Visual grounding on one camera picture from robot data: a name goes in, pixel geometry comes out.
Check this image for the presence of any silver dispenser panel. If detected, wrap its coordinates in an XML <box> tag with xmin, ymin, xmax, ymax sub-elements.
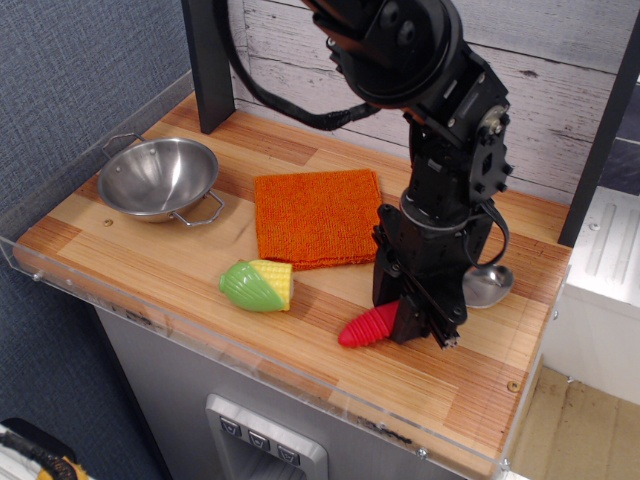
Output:
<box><xmin>205</xmin><ymin>394</ymin><xmax>329</xmax><ymax>480</ymax></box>

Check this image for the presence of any black post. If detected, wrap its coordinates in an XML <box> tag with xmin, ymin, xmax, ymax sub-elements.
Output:
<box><xmin>558</xmin><ymin>1</ymin><xmax>639</xmax><ymax>247</ymax></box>
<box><xmin>181</xmin><ymin>0</ymin><xmax>235</xmax><ymax>134</ymax></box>

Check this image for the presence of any white toy sink unit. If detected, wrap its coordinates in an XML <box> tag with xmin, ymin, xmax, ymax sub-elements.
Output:
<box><xmin>542</xmin><ymin>187</ymin><xmax>639</xmax><ymax>404</ymax></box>

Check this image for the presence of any toy corn cob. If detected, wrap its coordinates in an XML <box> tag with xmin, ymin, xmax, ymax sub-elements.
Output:
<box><xmin>218</xmin><ymin>260</ymin><xmax>294</xmax><ymax>312</ymax></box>

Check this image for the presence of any grey toy fridge cabinet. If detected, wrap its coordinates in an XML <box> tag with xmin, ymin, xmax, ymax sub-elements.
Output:
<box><xmin>97</xmin><ymin>309</ymin><xmax>457</xmax><ymax>479</ymax></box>

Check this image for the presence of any stainless steel bowl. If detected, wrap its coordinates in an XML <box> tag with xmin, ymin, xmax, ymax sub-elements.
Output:
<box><xmin>97</xmin><ymin>132</ymin><xmax>225</xmax><ymax>227</ymax></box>

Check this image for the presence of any clear acrylic guard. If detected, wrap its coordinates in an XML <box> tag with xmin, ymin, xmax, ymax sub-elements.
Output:
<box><xmin>1</xmin><ymin>67</ymin><xmax>568</xmax><ymax>479</ymax></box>

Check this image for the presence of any red handled metal spoon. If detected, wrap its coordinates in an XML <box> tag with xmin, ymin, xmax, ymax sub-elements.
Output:
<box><xmin>338</xmin><ymin>265</ymin><xmax>514</xmax><ymax>348</ymax></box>

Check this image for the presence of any yellow object bottom left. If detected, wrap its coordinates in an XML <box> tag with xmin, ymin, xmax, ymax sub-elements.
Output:
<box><xmin>36</xmin><ymin>456</ymin><xmax>89</xmax><ymax>480</ymax></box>

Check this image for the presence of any orange folded cloth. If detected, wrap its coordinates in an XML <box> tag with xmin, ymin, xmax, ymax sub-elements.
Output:
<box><xmin>254</xmin><ymin>169</ymin><xmax>382</xmax><ymax>270</ymax></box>

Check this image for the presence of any black left post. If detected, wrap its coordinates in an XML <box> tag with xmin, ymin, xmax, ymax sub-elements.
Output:
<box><xmin>181</xmin><ymin>0</ymin><xmax>235</xmax><ymax>134</ymax></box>

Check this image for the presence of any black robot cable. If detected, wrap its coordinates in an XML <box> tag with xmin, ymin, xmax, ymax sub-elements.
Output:
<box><xmin>212</xmin><ymin>0</ymin><xmax>381</xmax><ymax>132</ymax></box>

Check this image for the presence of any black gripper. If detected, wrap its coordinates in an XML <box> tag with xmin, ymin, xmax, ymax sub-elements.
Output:
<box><xmin>372</xmin><ymin>200</ymin><xmax>493</xmax><ymax>349</ymax></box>

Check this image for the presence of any black right post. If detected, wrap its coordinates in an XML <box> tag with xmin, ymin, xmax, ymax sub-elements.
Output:
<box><xmin>558</xmin><ymin>1</ymin><xmax>639</xmax><ymax>247</ymax></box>

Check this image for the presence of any black braided cable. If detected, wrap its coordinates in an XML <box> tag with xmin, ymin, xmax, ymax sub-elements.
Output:
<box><xmin>0</xmin><ymin>429</ymin><xmax>76</xmax><ymax>480</ymax></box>

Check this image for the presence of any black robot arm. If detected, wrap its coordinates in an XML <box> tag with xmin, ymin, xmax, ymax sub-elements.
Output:
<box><xmin>310</xmin><ymin>1</ymin><xmax>512</xmax><ymax>348</ymax></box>

